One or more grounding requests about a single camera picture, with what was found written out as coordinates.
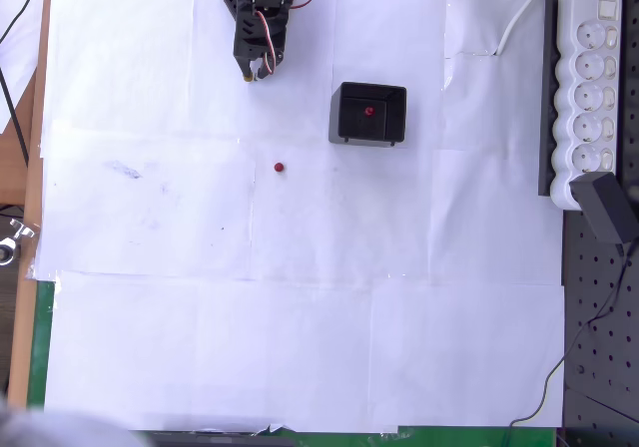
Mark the black box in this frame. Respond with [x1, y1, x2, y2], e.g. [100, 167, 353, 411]
[327, 81, 408, 150]

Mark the white paper table cover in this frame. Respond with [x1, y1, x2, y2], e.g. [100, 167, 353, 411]
[37, 0, 568, 433]

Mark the loose white paper sheet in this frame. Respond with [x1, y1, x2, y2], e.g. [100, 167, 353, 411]
[0, 0, 47, 137]

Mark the metal clamp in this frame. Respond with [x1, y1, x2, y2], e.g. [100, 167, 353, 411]
[0, 219, 41, 267]

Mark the white power strip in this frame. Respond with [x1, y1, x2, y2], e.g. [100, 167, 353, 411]
[548, 0, 624, 213]

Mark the green cutting mat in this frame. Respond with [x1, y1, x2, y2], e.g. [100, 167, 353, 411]
[27, 279, 558, 447]

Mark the black power adapter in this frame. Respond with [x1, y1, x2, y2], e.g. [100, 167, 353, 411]
[568, 171, 635, 244]

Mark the dark flat device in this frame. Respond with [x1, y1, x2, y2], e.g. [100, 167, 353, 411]
[149, 431, 297, 447]

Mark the blurred grey object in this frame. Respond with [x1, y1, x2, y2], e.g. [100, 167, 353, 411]
[0, 391, 146, 447]

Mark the black pegboard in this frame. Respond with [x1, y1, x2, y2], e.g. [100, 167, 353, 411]
[561, 207, 639, 447]

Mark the red white servo wire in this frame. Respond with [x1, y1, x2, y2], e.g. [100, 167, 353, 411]
[255, 10, 278, 77]

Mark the white power cable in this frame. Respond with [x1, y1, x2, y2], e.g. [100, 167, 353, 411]
[493, 0, 600, 57]

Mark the black shelf rail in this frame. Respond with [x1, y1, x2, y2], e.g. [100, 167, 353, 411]
[537, 0, 560, 199]

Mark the thin black adapter cable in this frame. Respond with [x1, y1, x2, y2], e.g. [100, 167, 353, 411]
[501, 240, 638, 447]

